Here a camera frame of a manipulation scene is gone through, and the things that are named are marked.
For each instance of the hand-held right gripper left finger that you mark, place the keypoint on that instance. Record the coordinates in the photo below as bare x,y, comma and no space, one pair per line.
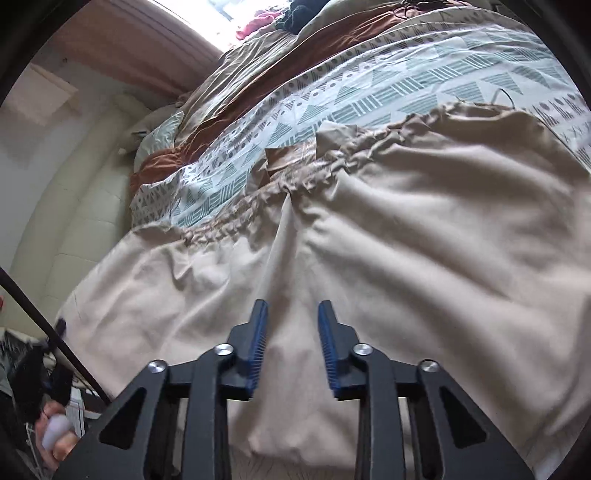
256,350

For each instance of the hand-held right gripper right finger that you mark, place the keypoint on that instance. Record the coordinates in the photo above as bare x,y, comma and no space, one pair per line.
328,350

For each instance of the beige pants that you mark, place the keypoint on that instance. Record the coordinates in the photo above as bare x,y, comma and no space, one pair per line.
415,230

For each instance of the black clothes pile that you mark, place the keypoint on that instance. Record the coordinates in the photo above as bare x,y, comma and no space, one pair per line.
300,14

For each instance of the person's left hand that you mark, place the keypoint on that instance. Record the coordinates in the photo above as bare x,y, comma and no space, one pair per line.
60,450

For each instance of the cream padded headboard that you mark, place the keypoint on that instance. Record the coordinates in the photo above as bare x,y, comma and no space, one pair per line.
78,207

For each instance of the pale green pillow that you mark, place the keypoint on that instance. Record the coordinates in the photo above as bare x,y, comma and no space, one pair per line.
157,138

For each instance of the patterned white blanket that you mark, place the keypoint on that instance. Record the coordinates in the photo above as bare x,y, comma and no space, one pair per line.
369,92

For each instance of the tan and brown duvet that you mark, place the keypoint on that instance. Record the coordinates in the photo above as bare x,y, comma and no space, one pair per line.
258,83

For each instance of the pink curtain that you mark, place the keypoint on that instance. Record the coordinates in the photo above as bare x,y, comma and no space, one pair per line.
138,50

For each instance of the red cloth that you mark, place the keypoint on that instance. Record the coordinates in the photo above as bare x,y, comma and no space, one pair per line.
256,25

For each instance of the window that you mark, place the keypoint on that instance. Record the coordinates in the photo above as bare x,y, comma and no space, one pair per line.
240,18

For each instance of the beige wall box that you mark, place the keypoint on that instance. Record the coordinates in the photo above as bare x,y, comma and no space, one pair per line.
48,94

